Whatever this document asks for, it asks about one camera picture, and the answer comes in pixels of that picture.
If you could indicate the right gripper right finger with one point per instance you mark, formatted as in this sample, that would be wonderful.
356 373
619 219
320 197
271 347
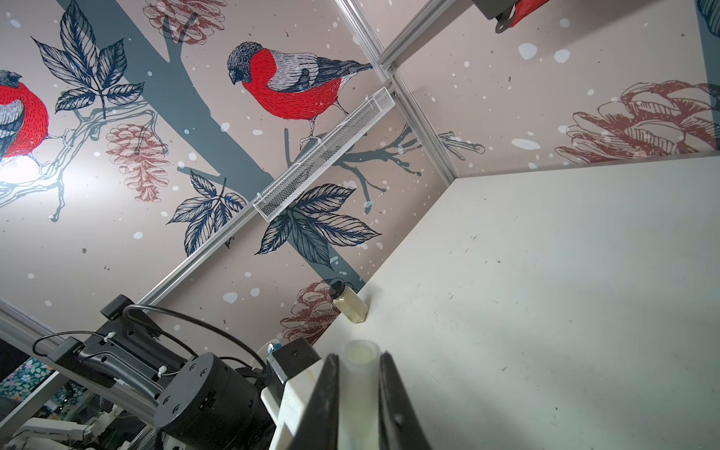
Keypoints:
399 428

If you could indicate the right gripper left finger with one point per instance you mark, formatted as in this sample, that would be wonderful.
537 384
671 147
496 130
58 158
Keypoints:
315 405

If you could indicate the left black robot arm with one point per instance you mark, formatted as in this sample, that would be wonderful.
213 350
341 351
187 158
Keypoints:
203 401

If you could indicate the small jar black lid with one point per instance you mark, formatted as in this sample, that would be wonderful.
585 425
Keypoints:
348 302

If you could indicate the red cassava chips bag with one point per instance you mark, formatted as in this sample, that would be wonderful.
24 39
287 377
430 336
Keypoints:
523 8

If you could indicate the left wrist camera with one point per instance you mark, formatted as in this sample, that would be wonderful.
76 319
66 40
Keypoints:
293 370

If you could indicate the white mesh wall shelf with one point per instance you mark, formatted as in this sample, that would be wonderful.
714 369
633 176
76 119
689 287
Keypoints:
328 149

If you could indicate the black wire basket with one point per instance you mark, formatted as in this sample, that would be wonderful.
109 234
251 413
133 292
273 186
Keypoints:
503 12

